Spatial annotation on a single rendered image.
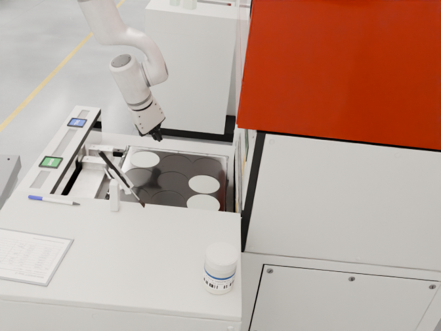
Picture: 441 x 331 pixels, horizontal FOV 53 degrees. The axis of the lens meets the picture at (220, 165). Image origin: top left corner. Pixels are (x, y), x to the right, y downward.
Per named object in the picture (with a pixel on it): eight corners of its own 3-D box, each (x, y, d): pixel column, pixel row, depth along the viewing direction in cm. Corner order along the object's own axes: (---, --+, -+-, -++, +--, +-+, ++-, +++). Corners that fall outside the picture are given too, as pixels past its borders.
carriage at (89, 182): (115, 159, 158) (114, 152, 156) (85, 225, 127) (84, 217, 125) (92, 156, 157) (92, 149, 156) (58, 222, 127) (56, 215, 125)
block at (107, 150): (113, 153, 155) (113, 146, 154) (111, 157, 152) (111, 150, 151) (91, 150, 155) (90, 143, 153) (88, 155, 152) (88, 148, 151)
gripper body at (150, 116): (145, 86, 141) (156, 111, 149) (120, 104, 137) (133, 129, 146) (159, 94, 136) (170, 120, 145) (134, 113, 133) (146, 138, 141)
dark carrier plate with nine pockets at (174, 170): (226, 159, 157) (226, 157, 157) (223, 221, 128) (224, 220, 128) (130, 149, 156) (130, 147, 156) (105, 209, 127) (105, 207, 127)
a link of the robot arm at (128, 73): (151, 81, 138) (123, 90, 138) (136, 46, 128) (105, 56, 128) (154, 97, 132) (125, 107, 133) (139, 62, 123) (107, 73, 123)
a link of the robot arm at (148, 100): (141, 81, 139) (144, 88, 141) (119, 97, 136) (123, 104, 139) (157, 90, 134) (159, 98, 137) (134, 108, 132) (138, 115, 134)
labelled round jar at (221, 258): (233, 272, 102) (238, 242, 97) (233, 297, 96) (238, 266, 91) (203, 270, 102) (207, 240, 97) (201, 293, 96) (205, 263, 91)
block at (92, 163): (108, 165, 149) (108, 157, 147) (105, 171, 146) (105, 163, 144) (84, 163, 148) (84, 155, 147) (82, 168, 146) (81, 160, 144)
